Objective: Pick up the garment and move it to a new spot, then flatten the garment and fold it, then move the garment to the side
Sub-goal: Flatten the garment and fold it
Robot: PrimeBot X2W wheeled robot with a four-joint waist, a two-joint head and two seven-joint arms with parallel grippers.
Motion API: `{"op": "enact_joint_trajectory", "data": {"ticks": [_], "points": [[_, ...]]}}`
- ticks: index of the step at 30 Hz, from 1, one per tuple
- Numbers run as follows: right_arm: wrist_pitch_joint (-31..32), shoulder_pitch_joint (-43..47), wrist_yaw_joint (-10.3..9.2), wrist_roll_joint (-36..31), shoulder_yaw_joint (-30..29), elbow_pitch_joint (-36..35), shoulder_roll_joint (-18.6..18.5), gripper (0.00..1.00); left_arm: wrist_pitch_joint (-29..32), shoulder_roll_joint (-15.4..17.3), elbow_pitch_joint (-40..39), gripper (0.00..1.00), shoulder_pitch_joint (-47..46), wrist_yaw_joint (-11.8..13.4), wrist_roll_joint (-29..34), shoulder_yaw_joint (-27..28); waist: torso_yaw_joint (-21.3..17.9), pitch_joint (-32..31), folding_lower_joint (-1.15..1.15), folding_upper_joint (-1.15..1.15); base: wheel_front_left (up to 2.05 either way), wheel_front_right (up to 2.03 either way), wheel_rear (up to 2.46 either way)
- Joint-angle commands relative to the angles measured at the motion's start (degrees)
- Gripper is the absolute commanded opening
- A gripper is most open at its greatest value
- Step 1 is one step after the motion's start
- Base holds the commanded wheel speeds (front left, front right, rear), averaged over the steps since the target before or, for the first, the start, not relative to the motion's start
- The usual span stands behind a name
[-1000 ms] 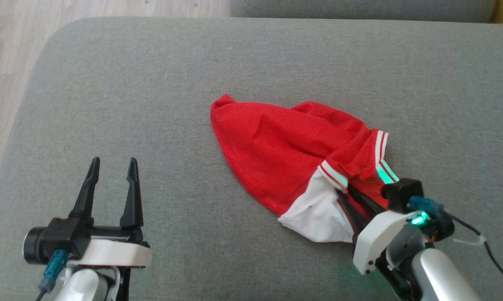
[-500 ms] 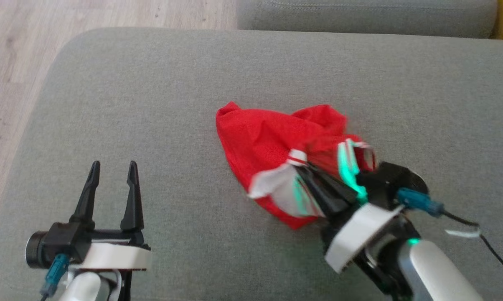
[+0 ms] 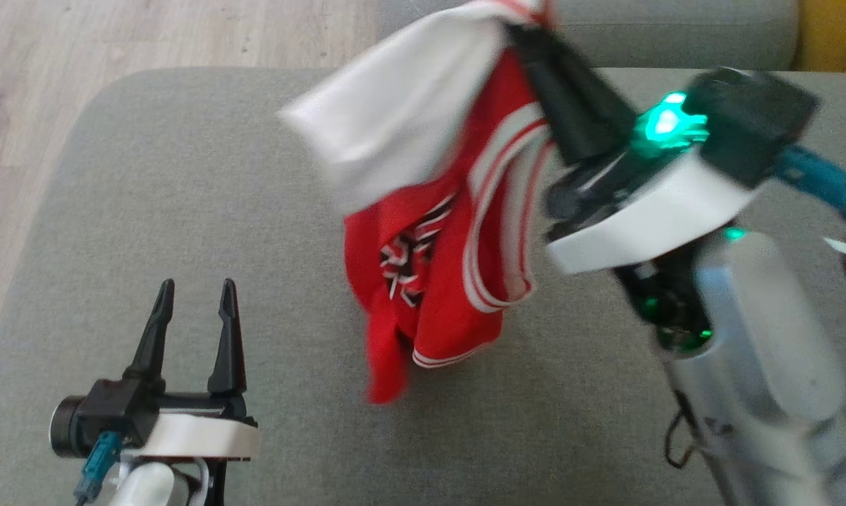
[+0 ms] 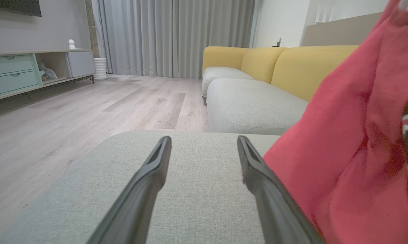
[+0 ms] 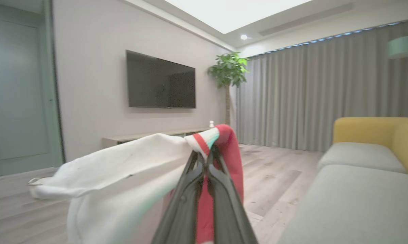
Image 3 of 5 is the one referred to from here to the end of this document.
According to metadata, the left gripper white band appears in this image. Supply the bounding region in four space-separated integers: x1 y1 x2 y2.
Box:
122 278 261 462

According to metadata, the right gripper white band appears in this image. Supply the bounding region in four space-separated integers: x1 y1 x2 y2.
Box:
507 25 766 276

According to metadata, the red and white basketball jersey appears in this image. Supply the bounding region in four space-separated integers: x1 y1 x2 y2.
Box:
279 0 559 406

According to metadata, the grey sofa backrest cushion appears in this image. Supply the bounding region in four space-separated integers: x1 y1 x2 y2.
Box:
377 0 800 71

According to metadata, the grey fabric sofa seat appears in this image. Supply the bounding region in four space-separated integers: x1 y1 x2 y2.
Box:
0 67 846 506

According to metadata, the yellow cushion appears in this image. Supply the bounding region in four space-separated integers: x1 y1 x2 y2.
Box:
795 0 846 74

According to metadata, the teal cable connector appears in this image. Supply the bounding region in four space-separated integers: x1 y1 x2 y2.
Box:
74 432 124 501
773 144 846 224

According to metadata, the thin black cable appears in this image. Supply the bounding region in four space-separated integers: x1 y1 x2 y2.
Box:
664 388 708 473

